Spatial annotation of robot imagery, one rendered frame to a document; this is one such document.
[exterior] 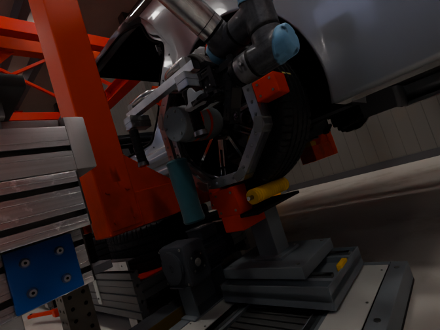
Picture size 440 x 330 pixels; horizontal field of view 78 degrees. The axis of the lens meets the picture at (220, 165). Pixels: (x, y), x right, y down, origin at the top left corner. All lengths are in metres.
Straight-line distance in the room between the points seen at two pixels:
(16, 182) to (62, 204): 0.07
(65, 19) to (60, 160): 1.13
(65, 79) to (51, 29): 0.23
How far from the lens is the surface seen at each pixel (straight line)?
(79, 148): 0.50
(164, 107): 1.29
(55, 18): 1.54
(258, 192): 1.00
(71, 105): 1.34
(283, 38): 0.65
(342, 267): 1.14
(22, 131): 0.49
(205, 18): 0.77
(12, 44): 3.81
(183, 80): 0.86
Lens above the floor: 0.59
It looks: 4 degrees up
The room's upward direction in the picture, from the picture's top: 18 degrees counter-clockwise
